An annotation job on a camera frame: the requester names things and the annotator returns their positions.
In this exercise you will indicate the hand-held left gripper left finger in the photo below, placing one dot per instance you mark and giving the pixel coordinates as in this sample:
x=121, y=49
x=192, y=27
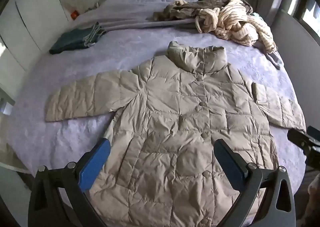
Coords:
x=95, y=162

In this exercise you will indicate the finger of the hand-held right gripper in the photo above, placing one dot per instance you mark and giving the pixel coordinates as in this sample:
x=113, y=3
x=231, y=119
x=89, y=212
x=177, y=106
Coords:
x=314, y=133
x=298, y=140

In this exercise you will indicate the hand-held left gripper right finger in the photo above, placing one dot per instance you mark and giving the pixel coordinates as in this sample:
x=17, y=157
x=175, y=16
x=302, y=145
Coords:
x=227, y=164

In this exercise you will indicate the beige puffer jacket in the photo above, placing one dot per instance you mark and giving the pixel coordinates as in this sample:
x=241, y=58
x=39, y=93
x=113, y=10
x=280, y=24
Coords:
x=175, y=117

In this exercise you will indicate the lilac embossed bed blanket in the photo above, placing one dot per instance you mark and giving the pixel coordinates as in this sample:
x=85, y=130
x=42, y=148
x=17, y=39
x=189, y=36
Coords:
x=75, y=142

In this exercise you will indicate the white bedside table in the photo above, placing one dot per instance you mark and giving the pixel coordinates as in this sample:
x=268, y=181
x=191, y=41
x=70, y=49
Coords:
x=6, y=102

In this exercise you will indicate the window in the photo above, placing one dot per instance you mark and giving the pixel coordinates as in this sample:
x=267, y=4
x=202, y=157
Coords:
x=310, y=9

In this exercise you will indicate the dark teal folded cloth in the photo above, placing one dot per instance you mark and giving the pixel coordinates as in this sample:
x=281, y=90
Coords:
x=70, y=39

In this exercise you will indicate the teal patterned cloth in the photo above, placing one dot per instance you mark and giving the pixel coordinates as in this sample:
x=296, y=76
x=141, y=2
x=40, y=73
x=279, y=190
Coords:
x=256, y=15

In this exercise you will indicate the cream striped robe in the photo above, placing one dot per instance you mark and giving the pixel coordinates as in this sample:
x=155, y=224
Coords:
x=235, y=21

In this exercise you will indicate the small orange box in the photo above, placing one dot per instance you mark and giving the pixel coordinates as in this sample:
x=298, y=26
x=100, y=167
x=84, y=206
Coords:
x=74, y=14

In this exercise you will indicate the grey-lilac fleece blanket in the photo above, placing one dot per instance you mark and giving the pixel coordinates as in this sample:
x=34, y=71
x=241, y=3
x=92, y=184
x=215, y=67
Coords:
x=130, y=11

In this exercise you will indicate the white wardrobe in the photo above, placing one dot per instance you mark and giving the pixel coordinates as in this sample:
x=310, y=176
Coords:
x=30, y=16

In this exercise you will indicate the brown fleece garment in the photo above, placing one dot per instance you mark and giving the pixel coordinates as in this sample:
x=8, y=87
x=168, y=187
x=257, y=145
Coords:
x=200, y=4

